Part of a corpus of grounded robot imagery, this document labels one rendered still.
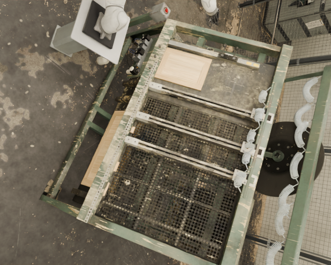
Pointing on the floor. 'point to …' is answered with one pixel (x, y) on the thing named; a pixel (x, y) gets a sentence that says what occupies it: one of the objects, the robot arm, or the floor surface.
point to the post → (140, 19)
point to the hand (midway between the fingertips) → (216, 22)
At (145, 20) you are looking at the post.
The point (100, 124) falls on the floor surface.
